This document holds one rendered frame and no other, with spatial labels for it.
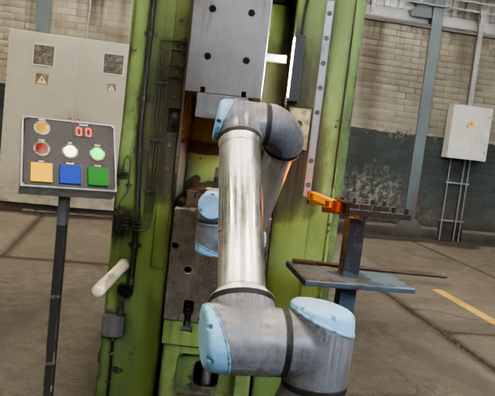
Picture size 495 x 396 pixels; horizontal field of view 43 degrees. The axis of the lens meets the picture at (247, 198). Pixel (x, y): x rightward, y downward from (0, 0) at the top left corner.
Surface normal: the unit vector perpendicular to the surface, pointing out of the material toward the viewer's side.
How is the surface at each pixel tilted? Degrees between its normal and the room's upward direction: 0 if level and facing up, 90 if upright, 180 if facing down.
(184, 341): 90
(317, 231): 90
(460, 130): 90
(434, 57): 90
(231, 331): 57
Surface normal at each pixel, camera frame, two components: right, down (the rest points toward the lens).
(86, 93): 0.21, 0.12
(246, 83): -0.01, 0.11
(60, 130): 0.41, -0.37
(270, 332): 0.20, -0.44
